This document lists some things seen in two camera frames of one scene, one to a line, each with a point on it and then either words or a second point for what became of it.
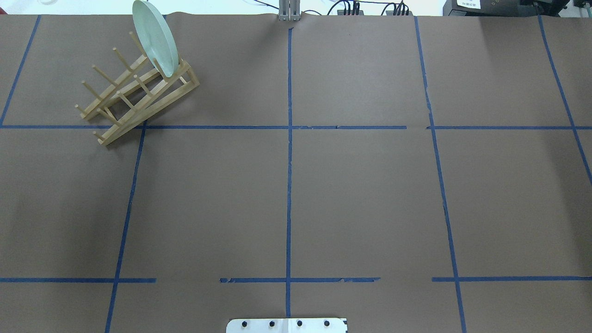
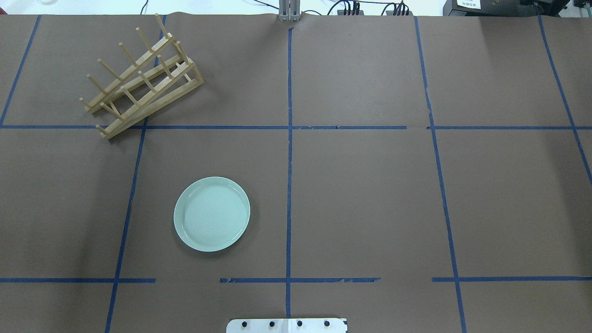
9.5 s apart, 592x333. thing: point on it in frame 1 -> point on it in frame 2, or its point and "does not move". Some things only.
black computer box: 529,8 does not move
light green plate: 157,35 -> 212,213
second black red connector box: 399,13 does not move
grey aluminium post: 289,10 does not move
